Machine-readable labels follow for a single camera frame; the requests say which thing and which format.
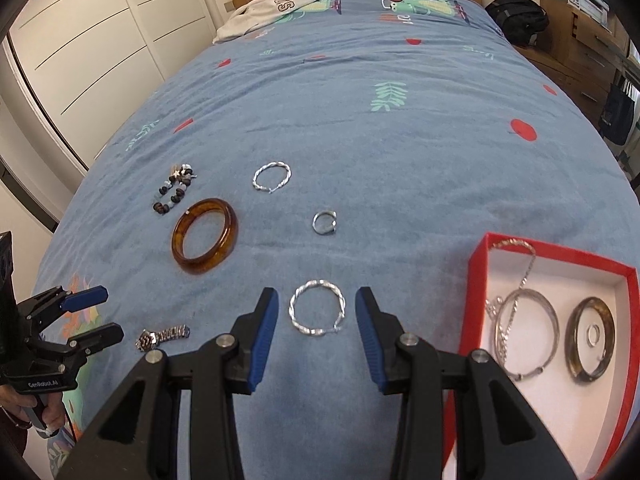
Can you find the person's left hand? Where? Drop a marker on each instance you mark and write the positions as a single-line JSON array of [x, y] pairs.
[[54, 415]]

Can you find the blue printed bedsheet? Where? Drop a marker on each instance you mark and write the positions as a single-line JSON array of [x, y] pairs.
[[400, 160]]

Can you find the wooden drawer cabinet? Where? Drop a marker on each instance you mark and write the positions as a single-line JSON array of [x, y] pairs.
[[575, 45]]

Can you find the dark blue hanging bag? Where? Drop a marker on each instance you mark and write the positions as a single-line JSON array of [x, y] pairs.
[[617, 110]]

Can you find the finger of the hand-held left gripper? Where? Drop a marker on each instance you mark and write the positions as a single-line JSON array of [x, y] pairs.
[[102, 335], [85, 297]]

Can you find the red shallow box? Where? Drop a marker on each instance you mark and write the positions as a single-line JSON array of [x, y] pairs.
[[575, 285]]

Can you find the silver wristwatch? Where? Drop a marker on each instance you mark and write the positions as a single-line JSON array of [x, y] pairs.
[[146, 341]]

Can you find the dark olive bangle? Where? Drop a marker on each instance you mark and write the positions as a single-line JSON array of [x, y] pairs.
[[582, 372]]

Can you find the person's left forearm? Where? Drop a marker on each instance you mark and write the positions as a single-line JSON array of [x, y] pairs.
[[10, 440]]

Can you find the thin silver bangle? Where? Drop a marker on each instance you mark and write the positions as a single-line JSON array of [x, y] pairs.
[[527, 375]]

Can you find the white wardrobe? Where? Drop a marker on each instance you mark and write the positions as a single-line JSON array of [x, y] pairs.
[[75, 35]]

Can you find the black backpack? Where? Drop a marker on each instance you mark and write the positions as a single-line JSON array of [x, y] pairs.
[[515, 17]]

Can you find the white hoodie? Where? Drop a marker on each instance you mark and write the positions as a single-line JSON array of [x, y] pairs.
[[260, 15]]

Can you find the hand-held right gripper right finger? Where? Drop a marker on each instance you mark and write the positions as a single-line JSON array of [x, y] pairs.
[[372, 345]]

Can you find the amber bangle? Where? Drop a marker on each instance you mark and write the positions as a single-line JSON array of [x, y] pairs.
[[200, 265]]

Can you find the twisted silver hoop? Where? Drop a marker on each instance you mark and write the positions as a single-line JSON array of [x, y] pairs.
[[255, 178], [310, 332]]

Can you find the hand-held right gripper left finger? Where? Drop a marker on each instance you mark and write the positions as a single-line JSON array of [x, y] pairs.
[[265, 340]]

